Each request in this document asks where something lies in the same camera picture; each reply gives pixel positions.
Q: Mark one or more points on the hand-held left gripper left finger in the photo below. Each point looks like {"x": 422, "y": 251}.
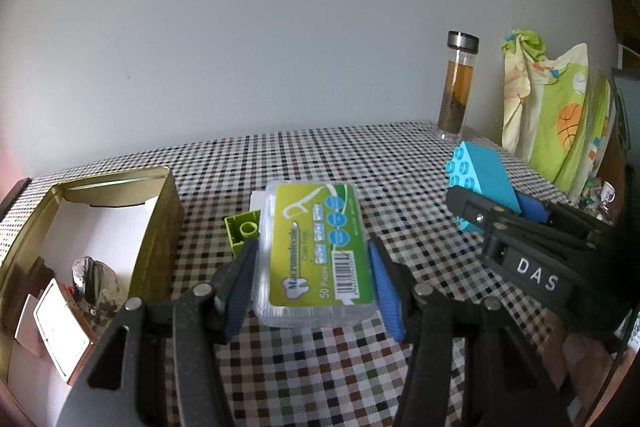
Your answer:
{"x": 235, "y": 302}

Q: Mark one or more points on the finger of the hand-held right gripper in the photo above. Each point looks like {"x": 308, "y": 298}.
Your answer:
{"x": 472, "y": 209}
{"x": 535, "y": 209}

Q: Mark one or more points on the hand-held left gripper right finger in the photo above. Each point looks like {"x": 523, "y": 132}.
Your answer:
{"x": 385, "y": 287}

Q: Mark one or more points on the cyan building block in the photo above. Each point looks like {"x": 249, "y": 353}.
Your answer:
{"x": 482, "y": 177}

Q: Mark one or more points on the clear floss pick box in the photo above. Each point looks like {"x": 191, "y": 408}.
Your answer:
{"x": 315, "y": 252}

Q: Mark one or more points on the gold tin box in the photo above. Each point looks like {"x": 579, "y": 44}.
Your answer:
{"x": 160, "y": 232}

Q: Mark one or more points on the person's right hand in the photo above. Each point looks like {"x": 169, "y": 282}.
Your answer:
{"x": 587, "y": 372}

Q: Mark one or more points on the green building block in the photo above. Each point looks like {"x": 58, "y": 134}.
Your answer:
{"x": 240, "y": 234}

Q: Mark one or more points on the white cup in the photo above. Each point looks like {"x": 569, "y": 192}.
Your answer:
{"x": 607, "y": 194}

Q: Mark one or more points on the green printed bedding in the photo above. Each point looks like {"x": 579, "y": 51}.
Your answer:
{"x": 555, "y": 122}

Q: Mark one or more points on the checkered tablecloth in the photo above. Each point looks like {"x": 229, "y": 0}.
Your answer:
{"x": 310, "y": 357}

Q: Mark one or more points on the beige and white carton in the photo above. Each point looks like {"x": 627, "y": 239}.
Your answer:
{"x": 259, "y": 202}

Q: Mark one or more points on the glass tea bottle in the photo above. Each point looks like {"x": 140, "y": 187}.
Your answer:
{"x": 456, "y": 92}

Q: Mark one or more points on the camouflage patterned object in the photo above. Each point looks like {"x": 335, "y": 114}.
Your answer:
{"x": 102, "y": 292}

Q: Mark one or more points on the brown wooden door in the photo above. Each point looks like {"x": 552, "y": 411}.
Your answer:
{"x": 627, "y": 22}

